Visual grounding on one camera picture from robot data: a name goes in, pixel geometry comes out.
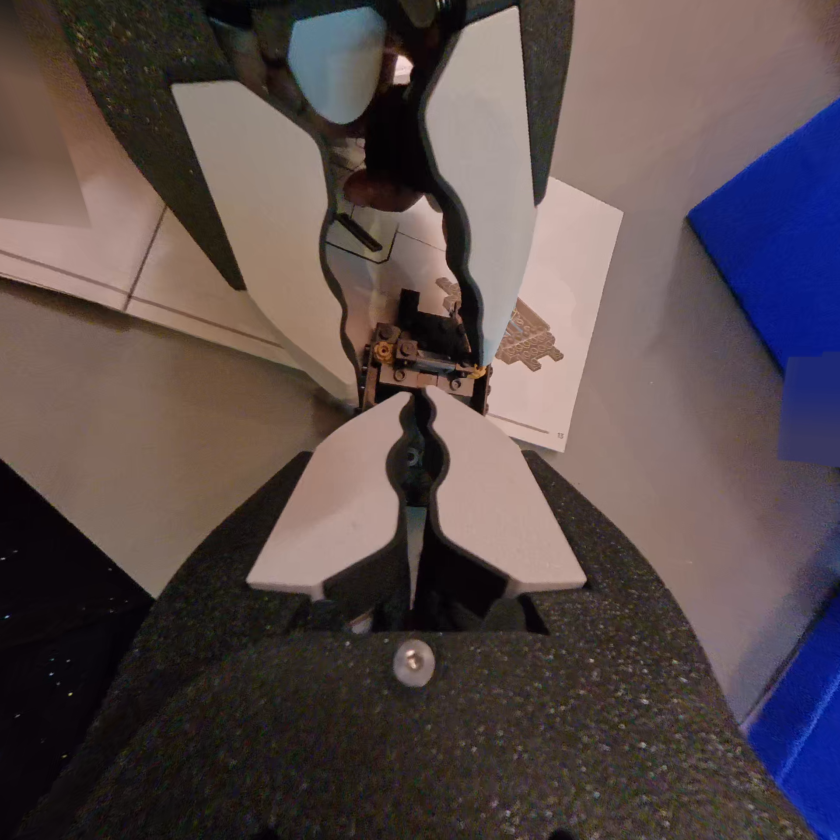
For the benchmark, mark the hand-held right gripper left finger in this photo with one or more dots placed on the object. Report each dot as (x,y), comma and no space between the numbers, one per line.
(328,518)

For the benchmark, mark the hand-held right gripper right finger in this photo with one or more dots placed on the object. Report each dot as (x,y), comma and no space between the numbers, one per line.
(505,518)

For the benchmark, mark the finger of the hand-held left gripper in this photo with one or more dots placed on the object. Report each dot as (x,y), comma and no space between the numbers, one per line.
(262,216)
(485,164)

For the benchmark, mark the black lego car chassis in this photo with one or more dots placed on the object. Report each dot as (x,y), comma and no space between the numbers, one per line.
(426,328)

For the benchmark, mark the white lego instruction sheet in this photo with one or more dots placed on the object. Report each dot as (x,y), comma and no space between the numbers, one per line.
(564,295)

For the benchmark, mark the person's left hand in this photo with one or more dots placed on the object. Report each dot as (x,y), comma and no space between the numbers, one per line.
(380,193)

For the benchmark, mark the large blue storage bin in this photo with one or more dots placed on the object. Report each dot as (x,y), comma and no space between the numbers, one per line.
(774,249)

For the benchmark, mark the small blue storage bin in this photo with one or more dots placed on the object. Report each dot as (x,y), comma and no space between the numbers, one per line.
(807,741)

